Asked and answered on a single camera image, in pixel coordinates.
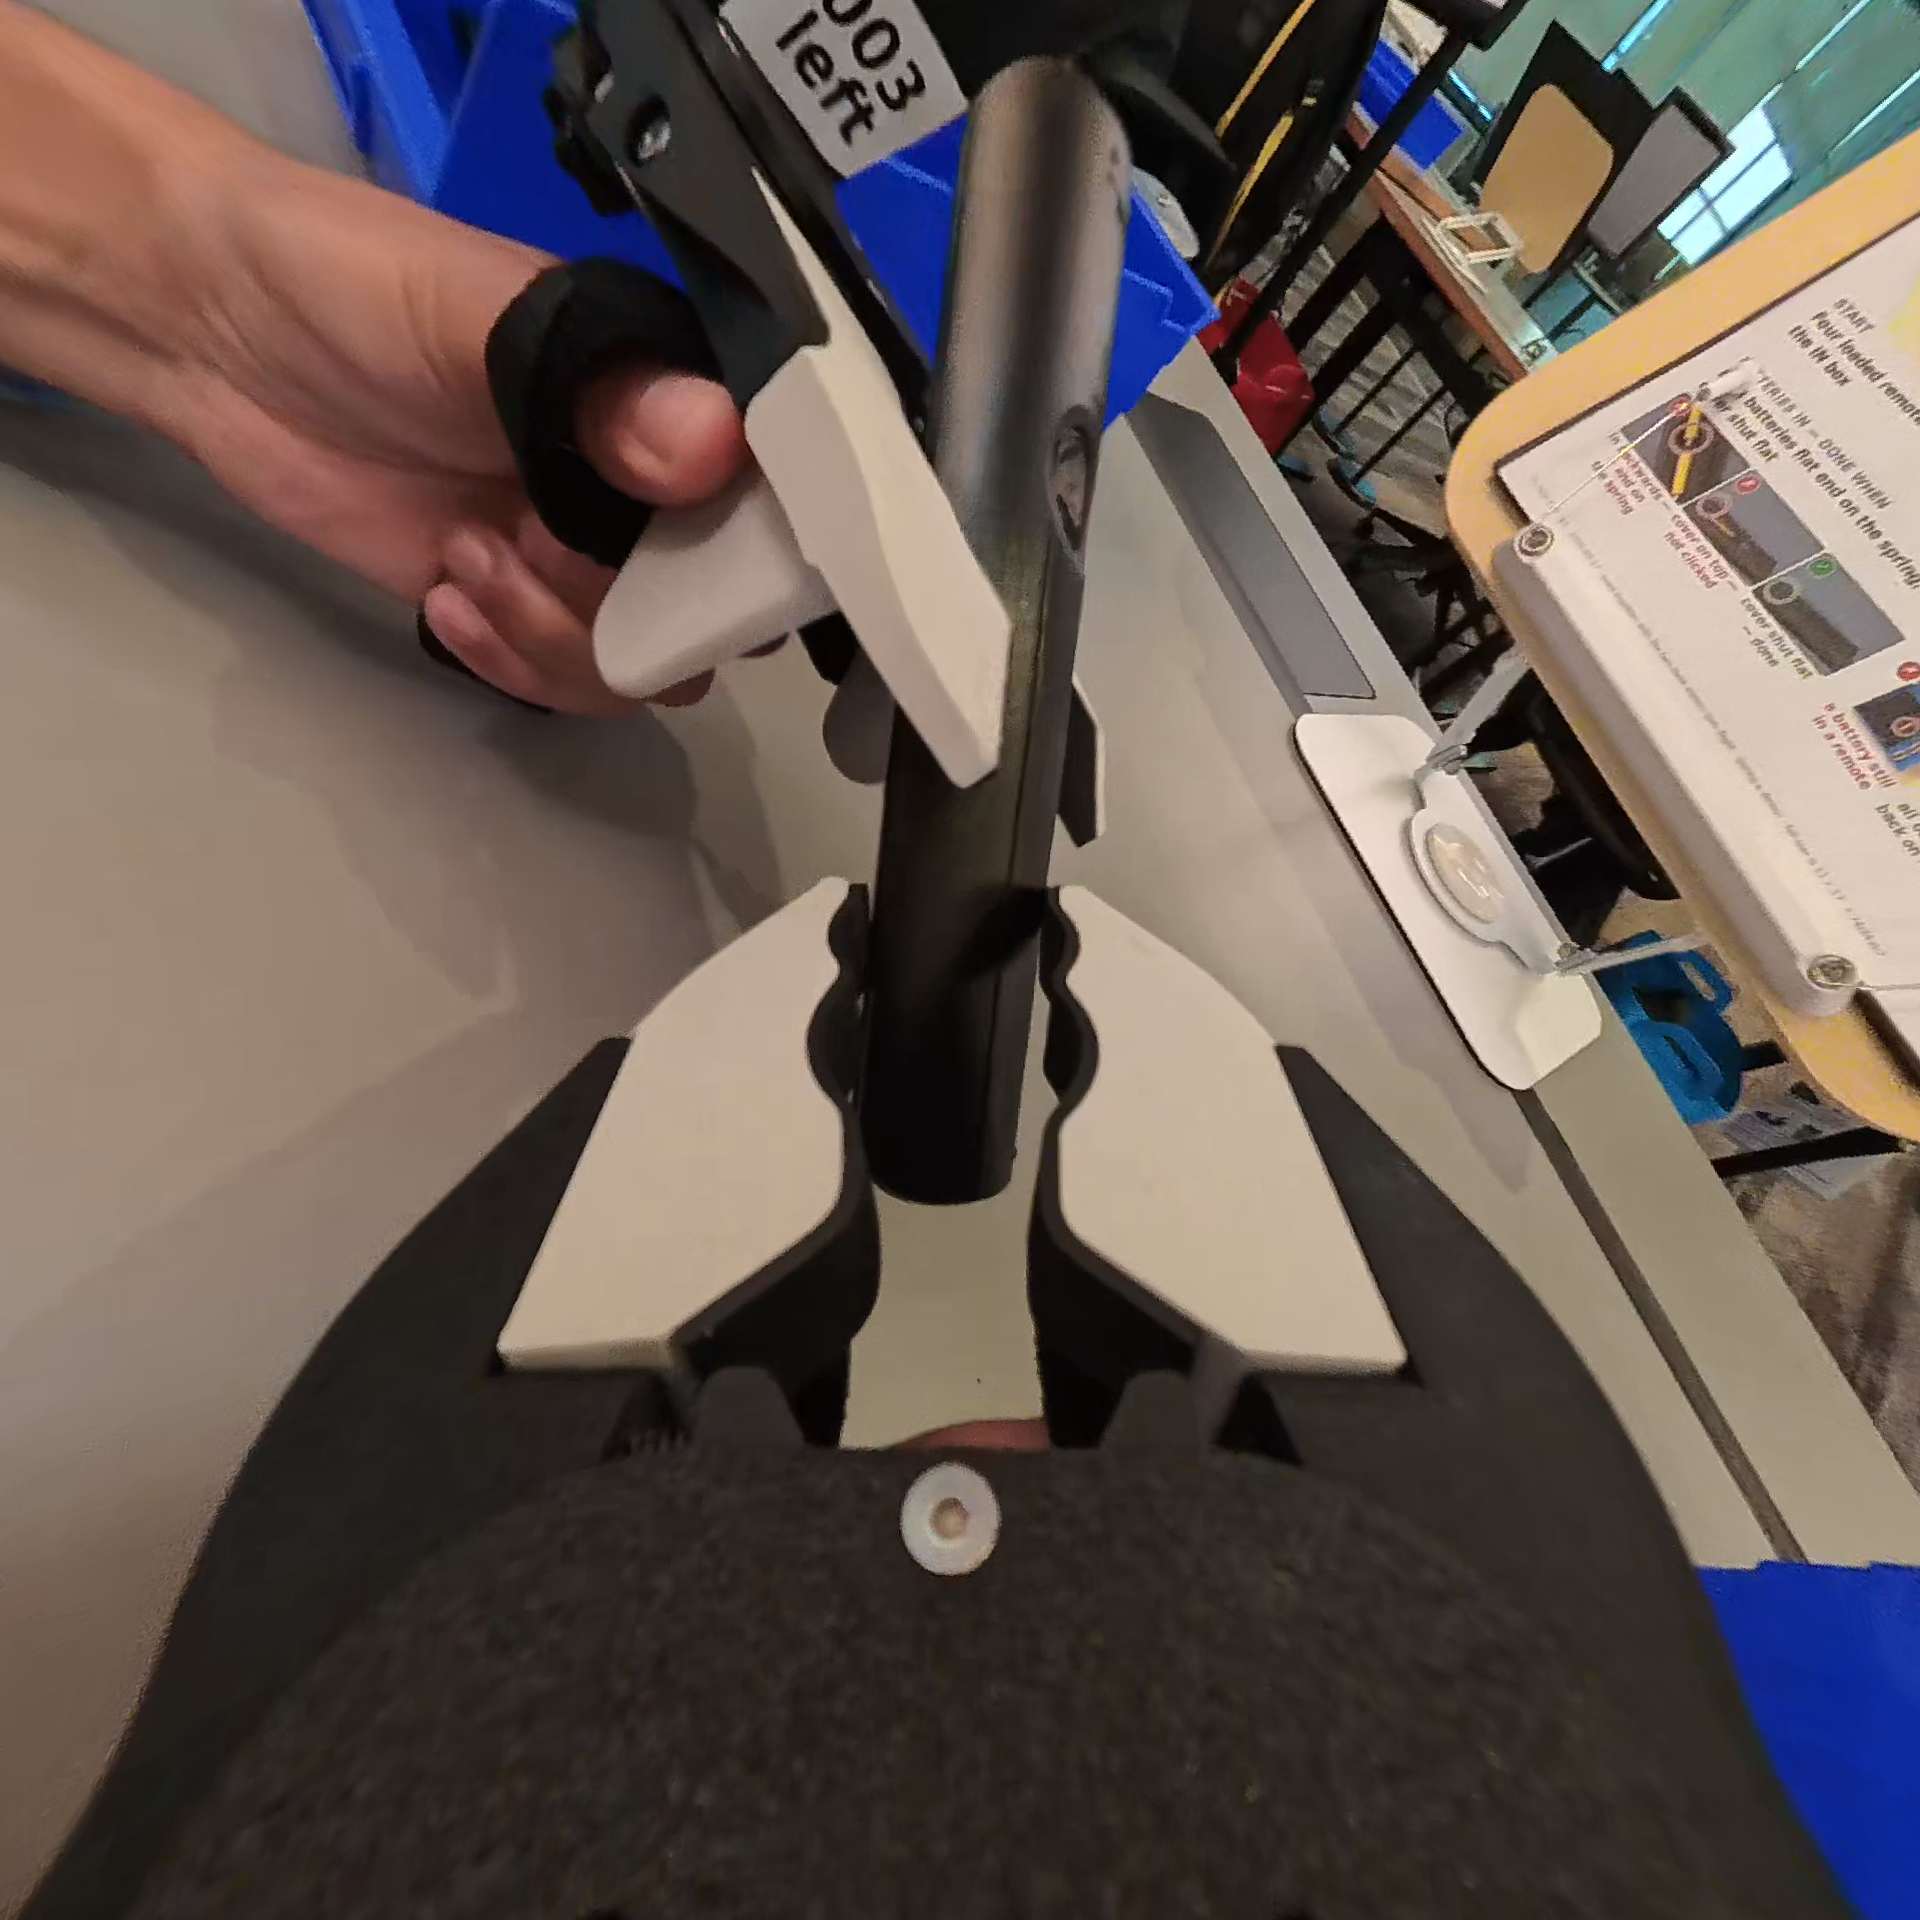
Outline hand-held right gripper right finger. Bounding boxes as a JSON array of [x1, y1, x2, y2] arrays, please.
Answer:
[[1029, 884, 1413, 1452]]

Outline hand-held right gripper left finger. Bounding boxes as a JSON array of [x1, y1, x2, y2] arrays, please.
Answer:
[[497, 877, 884, 1449]]

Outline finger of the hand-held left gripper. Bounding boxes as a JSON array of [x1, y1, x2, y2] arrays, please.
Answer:
[[1050, 692, 1109, 848], [744, 166, 1017, 793]]

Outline black remote control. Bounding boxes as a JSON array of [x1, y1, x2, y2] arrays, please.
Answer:
[[862, 57, 1136, 1210]]

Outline grey desk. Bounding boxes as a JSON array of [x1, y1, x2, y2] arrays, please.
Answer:
[[0, 0, 1808, 1920]]

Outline person's left hand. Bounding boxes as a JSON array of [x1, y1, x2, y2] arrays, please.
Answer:
[[180, 142, 752, 713]]

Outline red object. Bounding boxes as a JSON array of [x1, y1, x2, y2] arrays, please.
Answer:
[[1212, 292, 1320, 453]]

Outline blue plastic part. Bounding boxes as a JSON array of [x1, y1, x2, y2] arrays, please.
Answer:
[[1594, 930, 1753, 1128]]

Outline wooden table with black legs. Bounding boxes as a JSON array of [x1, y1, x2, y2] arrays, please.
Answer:
[[1341, 118, 1547, 378]]

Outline instruction board with wooden edge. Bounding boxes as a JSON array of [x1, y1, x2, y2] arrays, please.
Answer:
[[1445, 134, 1920, 1145]]

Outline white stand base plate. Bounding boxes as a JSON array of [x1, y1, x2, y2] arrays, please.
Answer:
[[1293, 712, 1712, 1092]]

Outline black chair with yellow straps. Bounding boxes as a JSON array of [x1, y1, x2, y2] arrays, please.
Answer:
[[1117, 0, 1390, 289]]

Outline tan board with black frame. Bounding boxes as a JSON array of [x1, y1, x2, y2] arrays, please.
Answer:
[[1476, 22, 1734, 278]]

